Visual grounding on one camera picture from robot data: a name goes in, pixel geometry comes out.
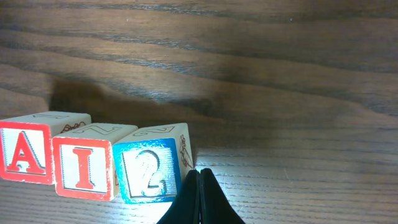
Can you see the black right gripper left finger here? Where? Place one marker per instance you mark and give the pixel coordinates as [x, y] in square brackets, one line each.
[185, 207]

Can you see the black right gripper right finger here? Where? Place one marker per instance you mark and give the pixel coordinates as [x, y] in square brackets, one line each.
[215, 208]

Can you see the blue question mark block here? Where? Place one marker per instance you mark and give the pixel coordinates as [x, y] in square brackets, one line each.
[152, 162]

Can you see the red letter I block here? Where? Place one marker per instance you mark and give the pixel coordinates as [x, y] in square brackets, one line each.
[83, 161]

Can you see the red letter A block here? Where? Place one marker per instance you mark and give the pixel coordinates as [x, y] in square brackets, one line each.
[26, 144]

